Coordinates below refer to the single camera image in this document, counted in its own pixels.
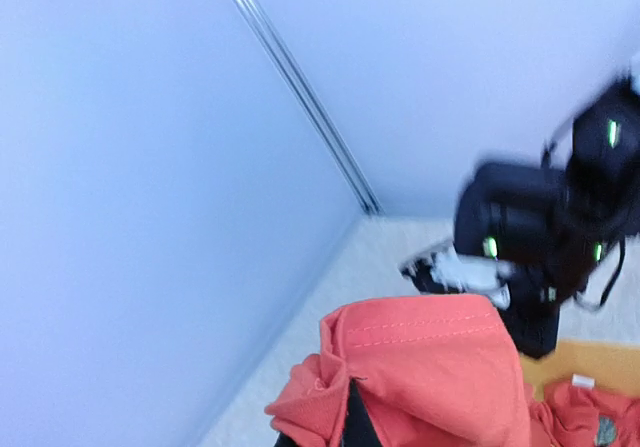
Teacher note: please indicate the right aluminium corner post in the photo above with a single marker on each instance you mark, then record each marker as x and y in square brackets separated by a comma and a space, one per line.
[293, 76]

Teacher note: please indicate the red t-shirt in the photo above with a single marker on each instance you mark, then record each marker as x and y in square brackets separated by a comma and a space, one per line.
[438, 371]

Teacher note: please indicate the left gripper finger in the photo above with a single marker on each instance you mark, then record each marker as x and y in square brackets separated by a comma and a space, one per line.
[358, 429]

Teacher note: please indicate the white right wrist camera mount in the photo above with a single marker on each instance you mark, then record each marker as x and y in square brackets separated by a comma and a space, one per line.
[441, 270]

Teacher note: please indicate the yellow plastic basket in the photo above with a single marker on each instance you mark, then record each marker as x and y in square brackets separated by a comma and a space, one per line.
[613, 366]

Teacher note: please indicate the white neck label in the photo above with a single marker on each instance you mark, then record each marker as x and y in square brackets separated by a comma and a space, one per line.
[582, 381]

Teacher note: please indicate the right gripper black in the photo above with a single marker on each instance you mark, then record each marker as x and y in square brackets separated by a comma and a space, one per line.
[532, 317]

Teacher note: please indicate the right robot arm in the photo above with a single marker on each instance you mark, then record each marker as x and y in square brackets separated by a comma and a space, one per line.
[555, 225]

